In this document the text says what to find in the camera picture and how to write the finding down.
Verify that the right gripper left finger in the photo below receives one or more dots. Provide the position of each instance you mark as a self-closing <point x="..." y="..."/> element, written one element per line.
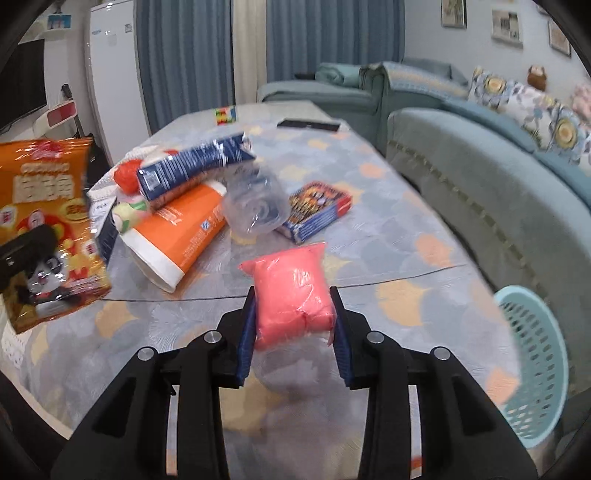
<point x="124" y="434"/>

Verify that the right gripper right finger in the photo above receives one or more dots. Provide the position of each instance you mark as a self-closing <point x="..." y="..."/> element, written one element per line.
<point x="463" y="433"/>

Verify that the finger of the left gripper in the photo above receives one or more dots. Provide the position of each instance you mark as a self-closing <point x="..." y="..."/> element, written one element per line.
<point x="25" y="251"/>

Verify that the orange panda snack bag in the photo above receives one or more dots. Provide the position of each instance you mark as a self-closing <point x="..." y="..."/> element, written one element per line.
<point x="50" y="263"/>

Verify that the large orange paper cup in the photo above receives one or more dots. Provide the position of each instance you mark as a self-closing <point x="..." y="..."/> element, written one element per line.
<point x="166" y="244"/>

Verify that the pink tissue pack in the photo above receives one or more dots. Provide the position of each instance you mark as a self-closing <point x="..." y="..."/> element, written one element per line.
<point x="292" y="295"/>

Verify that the blue milk carton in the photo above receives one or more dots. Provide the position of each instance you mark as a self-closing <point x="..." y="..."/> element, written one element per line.
<point x="169" y="177"/>

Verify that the clear plastic bottle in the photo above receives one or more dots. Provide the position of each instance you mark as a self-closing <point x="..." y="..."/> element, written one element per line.
<point x="255" y="202"/>

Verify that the white milk carton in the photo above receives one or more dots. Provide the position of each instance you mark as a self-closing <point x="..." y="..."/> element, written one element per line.
<point x="103" y="227"/>

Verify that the light blue laundry basket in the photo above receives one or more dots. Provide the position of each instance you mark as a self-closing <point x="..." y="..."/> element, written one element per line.
<point x="535" y="408"/>

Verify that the pink green yogurt bottle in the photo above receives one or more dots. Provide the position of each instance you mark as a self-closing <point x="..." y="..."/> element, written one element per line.
<point x="130" y="212"/>

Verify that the black television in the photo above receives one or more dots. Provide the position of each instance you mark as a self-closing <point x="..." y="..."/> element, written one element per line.
<point x="22" y="83"/>

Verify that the patterned table cloth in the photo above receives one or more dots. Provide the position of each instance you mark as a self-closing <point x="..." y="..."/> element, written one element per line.
<point x="390" y="256"/>

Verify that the white refrigerator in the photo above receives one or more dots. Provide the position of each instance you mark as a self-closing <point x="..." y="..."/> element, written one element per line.
<point x="113" y="78"/>

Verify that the teal sofa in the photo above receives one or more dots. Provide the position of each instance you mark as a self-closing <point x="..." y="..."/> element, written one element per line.
<point x="522" y="214"/>

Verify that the rubiks cube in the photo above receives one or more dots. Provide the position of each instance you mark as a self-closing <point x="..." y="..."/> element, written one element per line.
<point x="225" y="115"/>

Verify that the blue curtain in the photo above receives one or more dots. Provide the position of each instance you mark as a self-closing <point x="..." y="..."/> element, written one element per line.
<point x="198" y="55"/>

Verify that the colourful card box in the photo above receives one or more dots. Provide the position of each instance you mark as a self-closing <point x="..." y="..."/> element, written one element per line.
<point x="313" y="208"/>

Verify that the floral sofa cushion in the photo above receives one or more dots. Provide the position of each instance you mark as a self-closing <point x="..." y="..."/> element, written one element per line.
<point x="554" y="126"/>

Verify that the black remote control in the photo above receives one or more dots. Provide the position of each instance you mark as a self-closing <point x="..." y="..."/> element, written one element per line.
<point x="309" y="125"/>

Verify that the pink plush toy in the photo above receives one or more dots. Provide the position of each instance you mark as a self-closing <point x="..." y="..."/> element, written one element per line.
<point x="581" y="101"/>

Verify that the brown monkey plush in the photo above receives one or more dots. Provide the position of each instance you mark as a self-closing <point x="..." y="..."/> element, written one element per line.
<point x="537" y="77"/>

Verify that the folded teal blanket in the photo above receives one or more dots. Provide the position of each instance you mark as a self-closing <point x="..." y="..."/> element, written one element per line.
<point x="338" y="74"/>

